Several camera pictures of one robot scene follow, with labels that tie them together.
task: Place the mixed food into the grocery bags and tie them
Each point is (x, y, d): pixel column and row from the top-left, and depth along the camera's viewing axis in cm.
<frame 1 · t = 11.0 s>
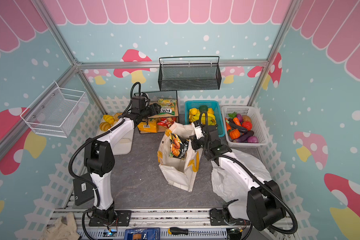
left hand: (157, 109, 95), fingers open
right hand: (190, 136, 83), fingers closed
gold black snack bag: (178, 145, 84), point 17 cm above the table
yellow banana bunch: (211, 119, 105), point 11 cm above the table
green avocado: (203, 108, 115), point 9 cm above the table
yellow lemon: (193, 111, 114), point 8 cm above the table
orange carrot: (236, 121, 111), point 5 cm above the table
orange bell pepper: (234, 134, 102), point 7 cm above the table
red tomato: (247, 125, 107), point 6 cm above the table
purple onion: (252, 139, 99), point 6 cm above the table
striped bread roll: (109, 119, 115), point 4 cm above the table

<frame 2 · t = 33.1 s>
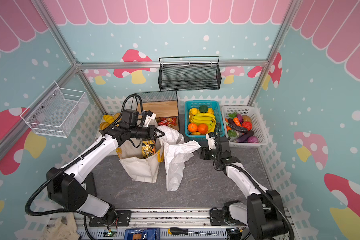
left hand: (163, 137, 76), fingers closed
right hand: (199, 148, 86), fingers open
gold black snack bag: (148, 148, 86), point 14 cm above the table
white canvas tote bag: (138, 168, 79), point 14 cm above the table
white plastic grocery bag: (176, 152, 70), point 27 cm above the table
orange fruit left: (192, 127, 101), point 10 cm above the table
orange fruit right: (202, 128, 103), point 8 cm above the table
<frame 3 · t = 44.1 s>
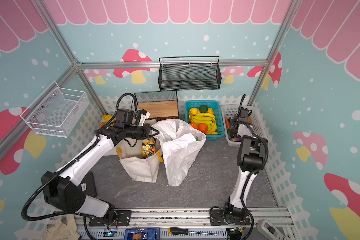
left hand: (158, 135, 76), fingers closed
right hand: (237, 122, 103), fingers open
white plastic grocery bag: (181, 145, 66), point 32 cm above the table
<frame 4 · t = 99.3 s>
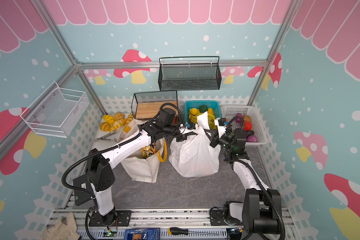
left hand: (193, 133, 79), fingers closed
right hand: (204, 130, 78), fingers closed
white plastic grocery bag: (195, 157, 84), point 13 cm above the table
metal tongs: (103, 138, 105), point 3 cm above the table
bread roll: (105, 126, 111), point 3 cm above the table
